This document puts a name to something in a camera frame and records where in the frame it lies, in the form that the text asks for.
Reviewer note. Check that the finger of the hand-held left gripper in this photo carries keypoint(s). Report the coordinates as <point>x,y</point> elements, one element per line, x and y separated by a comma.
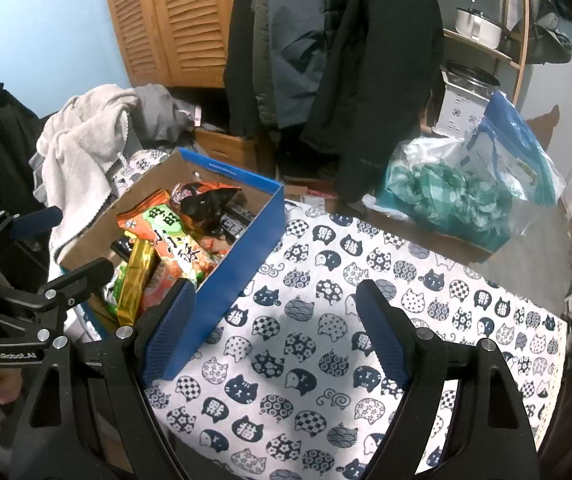
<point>36,221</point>
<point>83,280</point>

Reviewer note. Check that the gold snack packet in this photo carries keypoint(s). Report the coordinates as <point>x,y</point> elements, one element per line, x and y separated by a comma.
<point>136,285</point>

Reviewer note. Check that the grey jacket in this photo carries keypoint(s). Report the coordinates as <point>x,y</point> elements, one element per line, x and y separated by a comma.
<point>296,60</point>

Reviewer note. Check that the grey cloth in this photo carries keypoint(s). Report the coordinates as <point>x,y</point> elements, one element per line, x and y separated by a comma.
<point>158,110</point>

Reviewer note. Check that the wooden louvered cabinet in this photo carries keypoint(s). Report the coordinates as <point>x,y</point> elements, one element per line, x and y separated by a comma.
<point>176,20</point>

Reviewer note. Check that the large black jacket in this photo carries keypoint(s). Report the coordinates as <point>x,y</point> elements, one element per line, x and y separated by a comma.
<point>381,85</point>

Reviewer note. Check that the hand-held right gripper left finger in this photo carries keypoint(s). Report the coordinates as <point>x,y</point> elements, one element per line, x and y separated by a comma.
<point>168,330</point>

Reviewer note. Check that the blue cardboard box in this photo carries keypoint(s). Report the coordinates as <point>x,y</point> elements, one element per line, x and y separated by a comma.
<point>236,280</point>

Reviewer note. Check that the teal cloth in clear bag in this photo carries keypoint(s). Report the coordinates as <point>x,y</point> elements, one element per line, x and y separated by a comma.
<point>441,190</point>

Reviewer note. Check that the white pot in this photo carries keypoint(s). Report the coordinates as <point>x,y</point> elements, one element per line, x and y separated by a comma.
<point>481,27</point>

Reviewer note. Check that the grey hanging bag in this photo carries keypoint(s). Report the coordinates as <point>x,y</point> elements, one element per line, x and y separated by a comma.
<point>551,35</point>

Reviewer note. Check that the white towel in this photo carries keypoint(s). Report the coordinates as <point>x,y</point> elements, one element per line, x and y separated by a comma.
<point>81,160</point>

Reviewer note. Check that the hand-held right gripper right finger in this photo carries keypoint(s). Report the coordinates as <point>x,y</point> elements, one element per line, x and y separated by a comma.
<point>381,335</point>

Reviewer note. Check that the small wooden drawer unit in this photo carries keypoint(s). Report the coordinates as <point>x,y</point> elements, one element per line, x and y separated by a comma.
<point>226,147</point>

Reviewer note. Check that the wooden shelf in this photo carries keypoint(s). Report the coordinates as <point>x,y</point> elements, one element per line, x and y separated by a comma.
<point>522,35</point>

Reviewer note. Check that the blue plastic bag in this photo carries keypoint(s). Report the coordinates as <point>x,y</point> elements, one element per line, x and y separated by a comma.
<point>516,130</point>

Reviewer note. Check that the orange round-print snack packet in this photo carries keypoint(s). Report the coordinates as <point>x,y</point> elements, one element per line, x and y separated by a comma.
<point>166,280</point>

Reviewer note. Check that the dark olive jacket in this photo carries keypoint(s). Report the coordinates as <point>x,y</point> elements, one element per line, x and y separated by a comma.
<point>241,60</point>

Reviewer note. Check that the white basket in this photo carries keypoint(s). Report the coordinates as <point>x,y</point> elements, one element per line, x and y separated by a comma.
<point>458,110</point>

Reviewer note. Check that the large orange brown snack bag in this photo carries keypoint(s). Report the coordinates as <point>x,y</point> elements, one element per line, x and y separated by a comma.
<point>206,200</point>

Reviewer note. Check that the cat print tablecloth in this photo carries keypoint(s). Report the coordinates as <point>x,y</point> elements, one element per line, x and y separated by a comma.
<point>316,360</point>

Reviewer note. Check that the orange snack bag green label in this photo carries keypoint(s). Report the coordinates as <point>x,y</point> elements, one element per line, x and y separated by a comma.
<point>166,230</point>

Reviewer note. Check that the dark cloth pile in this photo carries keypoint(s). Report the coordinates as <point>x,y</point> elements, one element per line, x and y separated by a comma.
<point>1,160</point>

